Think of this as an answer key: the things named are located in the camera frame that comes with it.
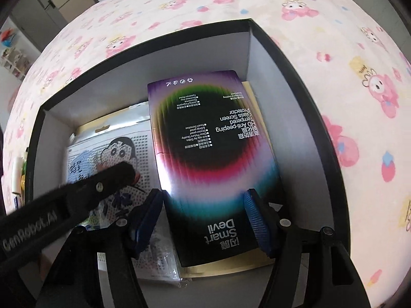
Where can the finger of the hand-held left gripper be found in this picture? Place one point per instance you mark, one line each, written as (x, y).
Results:
(112, 179)

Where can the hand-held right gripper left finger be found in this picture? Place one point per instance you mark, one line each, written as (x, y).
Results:
(148, 218)

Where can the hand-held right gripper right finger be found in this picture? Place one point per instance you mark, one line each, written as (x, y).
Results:
(258, 221)

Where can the cartoon bead board packet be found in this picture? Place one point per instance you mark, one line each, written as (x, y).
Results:
(128, 144)

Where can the black rainbow screen protector box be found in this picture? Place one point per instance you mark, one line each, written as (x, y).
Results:
(215, 154)

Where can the black cardboard box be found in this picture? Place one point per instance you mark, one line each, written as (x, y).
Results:
(305, 128)

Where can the white paper roll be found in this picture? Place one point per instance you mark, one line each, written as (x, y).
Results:
(16, 173)

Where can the flat yellow package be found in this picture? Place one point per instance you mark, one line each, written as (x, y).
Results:
(255, 109)

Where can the white shelf rack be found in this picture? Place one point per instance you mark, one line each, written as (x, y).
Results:
(14, 59)

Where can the grey door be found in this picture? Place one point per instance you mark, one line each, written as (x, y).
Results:
(32, 12)

